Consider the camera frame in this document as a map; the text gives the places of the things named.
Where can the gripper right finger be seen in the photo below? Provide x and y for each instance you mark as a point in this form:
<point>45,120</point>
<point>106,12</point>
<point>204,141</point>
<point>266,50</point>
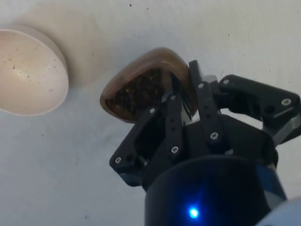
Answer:
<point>256,94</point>

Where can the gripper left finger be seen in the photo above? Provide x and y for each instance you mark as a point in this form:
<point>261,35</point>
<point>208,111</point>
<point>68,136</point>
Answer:
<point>174,127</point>

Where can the coffee beans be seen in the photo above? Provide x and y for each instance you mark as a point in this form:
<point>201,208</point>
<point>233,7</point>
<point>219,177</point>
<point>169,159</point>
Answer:
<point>138,91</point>

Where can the white bowl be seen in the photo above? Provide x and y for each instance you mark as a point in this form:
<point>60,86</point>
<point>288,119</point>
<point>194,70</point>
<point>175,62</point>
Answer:
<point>28,70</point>

